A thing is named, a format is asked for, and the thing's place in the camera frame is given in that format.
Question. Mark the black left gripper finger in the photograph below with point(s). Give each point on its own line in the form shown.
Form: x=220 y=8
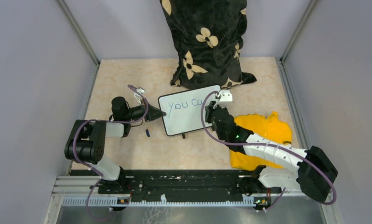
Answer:
x=155 y=111
x=155 y=116

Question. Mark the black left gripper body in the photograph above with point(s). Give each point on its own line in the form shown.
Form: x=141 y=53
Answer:
x=146 y=116

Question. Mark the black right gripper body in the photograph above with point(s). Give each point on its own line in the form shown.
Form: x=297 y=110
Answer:
x=209 y=118

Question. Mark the small black-framed whiteboard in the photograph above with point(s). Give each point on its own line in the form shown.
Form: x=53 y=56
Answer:
x=183 y=110

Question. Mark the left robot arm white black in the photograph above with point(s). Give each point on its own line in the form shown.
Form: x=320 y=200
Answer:
x=86 y=143

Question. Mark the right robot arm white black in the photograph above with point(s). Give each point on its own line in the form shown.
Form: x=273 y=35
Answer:
x=307 y=170

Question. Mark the yellow cloth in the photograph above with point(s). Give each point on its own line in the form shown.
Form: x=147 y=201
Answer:
x=269 y=127

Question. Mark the black floral plush blanket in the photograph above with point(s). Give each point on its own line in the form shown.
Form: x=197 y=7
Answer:
x=207 y=35

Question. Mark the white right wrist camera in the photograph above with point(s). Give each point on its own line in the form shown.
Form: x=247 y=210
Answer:
x=223 y=99

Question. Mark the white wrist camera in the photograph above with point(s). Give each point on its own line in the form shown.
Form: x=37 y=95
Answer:
x=223 y=99
x=138 y=93

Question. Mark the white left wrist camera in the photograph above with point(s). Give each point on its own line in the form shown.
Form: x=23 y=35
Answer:
x=138 y=93

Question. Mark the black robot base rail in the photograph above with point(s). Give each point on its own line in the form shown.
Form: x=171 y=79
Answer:
x=165 y=188

